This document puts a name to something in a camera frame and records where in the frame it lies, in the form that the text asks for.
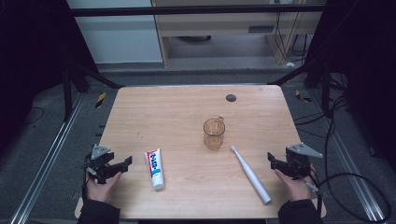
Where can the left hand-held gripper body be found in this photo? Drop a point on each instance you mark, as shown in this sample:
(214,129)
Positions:
(99,160)

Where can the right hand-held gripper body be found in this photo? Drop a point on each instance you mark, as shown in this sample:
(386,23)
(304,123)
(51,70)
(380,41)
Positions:
(298,163)

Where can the white electric toothbrush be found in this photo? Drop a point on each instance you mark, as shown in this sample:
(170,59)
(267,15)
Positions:
(252,175)

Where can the white toothpaste tube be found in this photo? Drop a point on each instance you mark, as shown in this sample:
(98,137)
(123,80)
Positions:
(154,169)

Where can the amber glass cup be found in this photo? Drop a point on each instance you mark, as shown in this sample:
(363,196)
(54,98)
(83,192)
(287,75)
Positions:
(214,133)

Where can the person's left hand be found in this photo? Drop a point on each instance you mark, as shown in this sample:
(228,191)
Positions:
(99,188)

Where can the person's right hand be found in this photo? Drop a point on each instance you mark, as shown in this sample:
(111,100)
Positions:
(294,188)

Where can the yellow black striped tape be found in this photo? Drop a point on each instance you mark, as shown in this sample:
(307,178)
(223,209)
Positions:
(302,96)
(100,100)

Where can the black metal stand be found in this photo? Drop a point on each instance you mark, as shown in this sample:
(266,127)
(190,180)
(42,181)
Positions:
(67,93)
(325,90)

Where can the grey round table grommet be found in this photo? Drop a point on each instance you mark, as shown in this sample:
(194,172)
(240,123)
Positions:
(231,98)

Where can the small white floor object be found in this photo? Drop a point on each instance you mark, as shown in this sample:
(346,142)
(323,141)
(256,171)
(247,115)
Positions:
(290,64)

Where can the black curtain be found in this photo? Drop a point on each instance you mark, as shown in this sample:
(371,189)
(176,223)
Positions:
(364,62)
(31,46)

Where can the white cabinet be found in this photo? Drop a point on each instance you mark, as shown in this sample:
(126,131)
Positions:
(118,37)

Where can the light wooden desk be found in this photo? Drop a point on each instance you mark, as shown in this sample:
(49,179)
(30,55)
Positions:
(218,25)

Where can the black horizontal bar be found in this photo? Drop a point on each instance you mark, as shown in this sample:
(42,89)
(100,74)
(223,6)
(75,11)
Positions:
(186,10)

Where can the aluminium floor rail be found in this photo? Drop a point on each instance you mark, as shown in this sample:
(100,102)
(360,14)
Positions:
(348,161)
(46,161)

